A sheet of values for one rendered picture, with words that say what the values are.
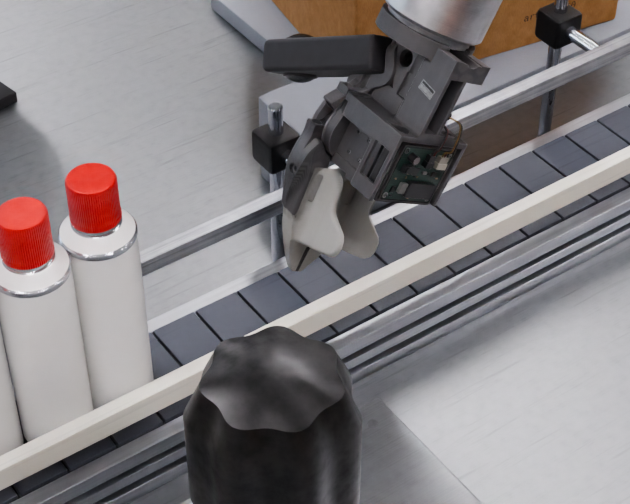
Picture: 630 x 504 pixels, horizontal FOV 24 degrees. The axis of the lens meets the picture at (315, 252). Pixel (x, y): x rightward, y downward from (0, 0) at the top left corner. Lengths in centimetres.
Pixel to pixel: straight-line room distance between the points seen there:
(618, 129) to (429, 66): 36
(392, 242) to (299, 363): 52
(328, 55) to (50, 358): 29
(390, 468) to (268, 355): 35
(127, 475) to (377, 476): 18
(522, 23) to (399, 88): 45
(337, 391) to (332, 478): 5
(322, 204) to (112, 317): 18
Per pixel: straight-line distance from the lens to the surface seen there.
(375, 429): 105
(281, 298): 114
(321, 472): 68
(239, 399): 67
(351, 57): 103
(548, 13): 130
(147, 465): 106
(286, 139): 114
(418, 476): 102
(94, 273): 96
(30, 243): 91
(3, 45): 153
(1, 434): 101
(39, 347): 96
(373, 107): 101
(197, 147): 136
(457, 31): 99
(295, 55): 107
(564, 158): 129
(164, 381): 103
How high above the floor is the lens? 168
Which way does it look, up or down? 43 degrees down
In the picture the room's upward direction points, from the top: straight up
